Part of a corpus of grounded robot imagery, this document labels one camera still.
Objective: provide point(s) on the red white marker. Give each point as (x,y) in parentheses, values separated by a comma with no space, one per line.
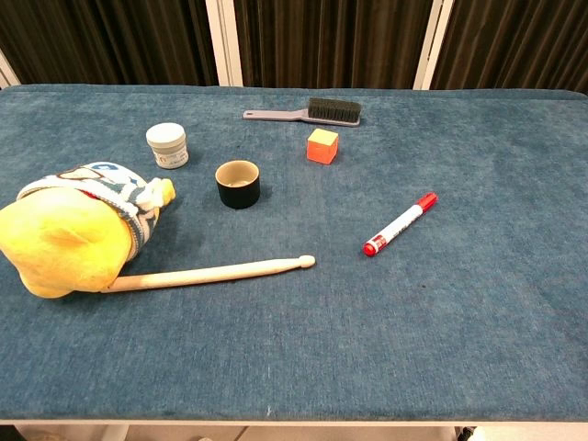
(398,225)

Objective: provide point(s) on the white frame post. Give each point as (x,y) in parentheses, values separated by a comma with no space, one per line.
(433,44)
(224,42)
(7,73)

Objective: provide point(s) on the grey brush with black bristles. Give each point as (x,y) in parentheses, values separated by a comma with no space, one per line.
(321,113)

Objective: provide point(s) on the orange and yellow cube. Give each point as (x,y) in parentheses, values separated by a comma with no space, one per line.
(321,148)

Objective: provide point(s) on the yellow plush toy with scarf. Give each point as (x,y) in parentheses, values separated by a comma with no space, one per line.
(64,239)

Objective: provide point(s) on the blue velvet table cloth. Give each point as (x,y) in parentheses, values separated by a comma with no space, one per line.
(294,321)

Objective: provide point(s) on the small white lidded jar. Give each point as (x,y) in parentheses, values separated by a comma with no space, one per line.
(167,147)

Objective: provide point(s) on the wooden drumstick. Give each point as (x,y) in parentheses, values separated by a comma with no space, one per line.
(216,274)

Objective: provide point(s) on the dark pleated curtain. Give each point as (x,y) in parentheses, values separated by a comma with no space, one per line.
(331,41)

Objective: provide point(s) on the black cup with beige inside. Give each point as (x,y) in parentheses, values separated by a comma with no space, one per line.
(238,189)

